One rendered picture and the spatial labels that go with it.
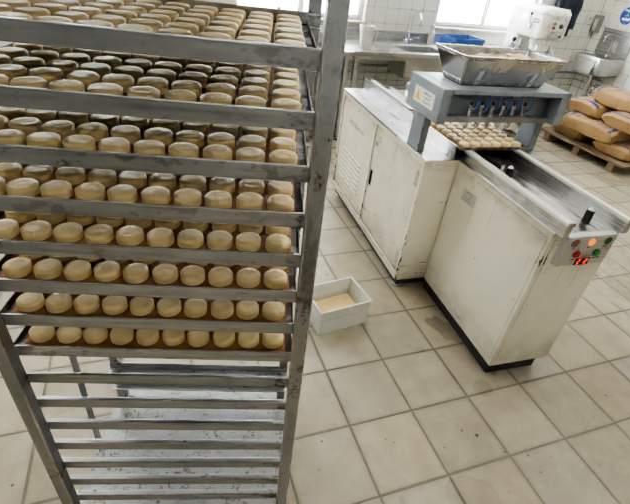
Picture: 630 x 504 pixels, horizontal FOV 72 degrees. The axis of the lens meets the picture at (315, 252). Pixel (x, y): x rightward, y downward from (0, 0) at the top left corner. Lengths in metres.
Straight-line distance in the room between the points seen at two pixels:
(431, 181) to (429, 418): 1.14
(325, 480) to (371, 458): 0.21
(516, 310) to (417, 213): 0.71
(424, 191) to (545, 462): 1.32
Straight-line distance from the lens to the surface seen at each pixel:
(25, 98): 0.79
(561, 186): 2.28
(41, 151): 0.82
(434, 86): 2.23
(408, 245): 2.49
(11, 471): 2.05
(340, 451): 1.92
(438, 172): 2.32
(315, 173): 0.71
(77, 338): 1.12
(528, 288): 2.02
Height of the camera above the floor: 1.63
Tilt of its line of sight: 35 degrees down
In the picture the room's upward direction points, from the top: 7 degrees clockwise
